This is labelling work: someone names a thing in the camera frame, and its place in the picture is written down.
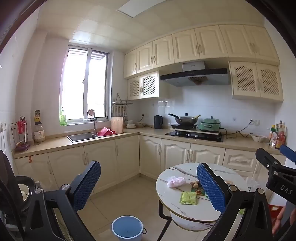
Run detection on steel faucet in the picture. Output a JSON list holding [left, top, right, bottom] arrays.
[[87, 108, 97, 135]]

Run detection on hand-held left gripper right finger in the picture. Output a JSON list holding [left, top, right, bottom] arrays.
[[196, 163, 273, 241]]

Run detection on steel kitchen sink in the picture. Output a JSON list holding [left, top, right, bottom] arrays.
[[67, 132, 100, 142]]

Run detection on person's right hand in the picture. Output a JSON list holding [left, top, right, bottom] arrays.
[[272, 207, 290, 235]]

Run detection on large glass jar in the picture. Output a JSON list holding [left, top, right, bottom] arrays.
[[33, 123, 45, 143]]

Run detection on red plastic crate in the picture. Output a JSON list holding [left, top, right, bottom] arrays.
[[268, 204, 286, 223]]

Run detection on hanging utensil rack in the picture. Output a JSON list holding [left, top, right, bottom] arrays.
[[112, 93, 134, 116]]

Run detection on kitchen window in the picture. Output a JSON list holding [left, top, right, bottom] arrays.
[[60, 45, 109, 126]]

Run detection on black gas stove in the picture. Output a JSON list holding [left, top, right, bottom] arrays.
[[165, 130, 224, 143]]

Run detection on cream upper kitchen cabinets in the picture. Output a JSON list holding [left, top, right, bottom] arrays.
[[123, 24, 281, 79]]

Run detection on red plastic basket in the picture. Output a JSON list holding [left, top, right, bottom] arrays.
[[97, 127, 116, 137]]

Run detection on black curved frame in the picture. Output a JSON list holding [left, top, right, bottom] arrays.
[[0, 149, 26, 241]]

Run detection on pink plastic bag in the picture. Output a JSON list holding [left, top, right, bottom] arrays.
[[167, 176, 185, 188]]

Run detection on small cream lattice cabinet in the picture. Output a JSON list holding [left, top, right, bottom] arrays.
[[127, 71, 160, 100]]

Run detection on green electric cooking pot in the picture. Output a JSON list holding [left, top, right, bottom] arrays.
[[199, 116, 222, 131]]

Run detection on rectangular ceiling light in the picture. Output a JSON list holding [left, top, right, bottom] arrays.
[[116, 0, 155, 18]]

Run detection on green gold foil packet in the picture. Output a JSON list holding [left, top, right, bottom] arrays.
[[190, 187, 208, 198]]

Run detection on round white marble table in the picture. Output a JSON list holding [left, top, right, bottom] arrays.
[[156, 163, 249, 241]]

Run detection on large cream lattice cabinet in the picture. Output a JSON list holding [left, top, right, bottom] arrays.
[[228, 61, 284, 102]]

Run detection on wire knife rack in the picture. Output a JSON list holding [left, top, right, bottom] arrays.
[[11, 115, 30, 152]]

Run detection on group of condiment bottles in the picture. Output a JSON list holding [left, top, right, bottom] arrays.
[[268, 120, 287, 149]]

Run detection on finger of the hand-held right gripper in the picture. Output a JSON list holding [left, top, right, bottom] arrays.
[[255, 148, 286, 173], [280, 145, 296, 163]]

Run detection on blue plastic bucket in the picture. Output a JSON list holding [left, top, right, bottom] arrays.
[[111, 215, 147, 240]]

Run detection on black induction cooker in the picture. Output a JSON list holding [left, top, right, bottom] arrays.
[[171, 124, 199, 130]]

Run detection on black wok with lid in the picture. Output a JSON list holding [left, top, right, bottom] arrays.
[[168, 113, 201, 126]]

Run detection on wooden cutting board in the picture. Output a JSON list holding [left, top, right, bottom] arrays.
[[111, 116, 123, 134]]

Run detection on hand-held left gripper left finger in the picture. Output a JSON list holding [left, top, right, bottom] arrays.
[[24, 160, 101, 241]]

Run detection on light green snack packet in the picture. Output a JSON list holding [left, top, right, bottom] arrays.
[[180, 191, 197, 205]]

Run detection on black range hood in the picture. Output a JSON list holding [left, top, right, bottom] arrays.
[[160, 61, 232, 88]]

